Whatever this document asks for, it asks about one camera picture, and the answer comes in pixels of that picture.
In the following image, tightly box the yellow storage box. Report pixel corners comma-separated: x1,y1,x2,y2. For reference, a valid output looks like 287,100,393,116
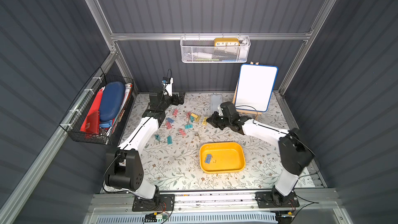
200,142,246,174

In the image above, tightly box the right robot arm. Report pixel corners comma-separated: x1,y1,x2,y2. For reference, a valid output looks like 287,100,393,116
206,102,315,201

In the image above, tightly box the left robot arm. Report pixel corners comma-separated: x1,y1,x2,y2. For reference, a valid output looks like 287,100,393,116
103,75,185,200

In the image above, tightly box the pink binder clip lower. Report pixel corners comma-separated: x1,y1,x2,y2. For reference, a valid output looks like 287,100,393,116
178,129,187,136

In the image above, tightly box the light blue plastic case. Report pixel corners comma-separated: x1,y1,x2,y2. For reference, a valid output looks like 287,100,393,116
210,94,222,115

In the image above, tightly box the wooden easel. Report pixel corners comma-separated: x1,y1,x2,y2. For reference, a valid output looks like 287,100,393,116
231,61,260,119

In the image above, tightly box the blue oval pouch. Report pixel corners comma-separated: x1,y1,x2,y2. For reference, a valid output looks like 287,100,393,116
99,82,125,122

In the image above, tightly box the yellow clock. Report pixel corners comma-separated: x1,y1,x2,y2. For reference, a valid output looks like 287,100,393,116
214,38,240,47

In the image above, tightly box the whiteboard with blue frame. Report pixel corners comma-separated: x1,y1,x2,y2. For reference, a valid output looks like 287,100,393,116
235,64,278,113

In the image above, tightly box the white wire wall basket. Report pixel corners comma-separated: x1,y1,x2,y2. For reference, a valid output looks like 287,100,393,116
180,35,251,63

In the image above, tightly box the black wire side basket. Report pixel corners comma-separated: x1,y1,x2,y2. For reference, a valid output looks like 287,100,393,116
60,68,134,145

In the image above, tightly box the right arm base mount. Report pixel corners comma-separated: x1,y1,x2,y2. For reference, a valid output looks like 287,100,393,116
255,191,300,209

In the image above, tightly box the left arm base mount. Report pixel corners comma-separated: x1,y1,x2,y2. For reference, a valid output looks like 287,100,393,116
132,194,175,212

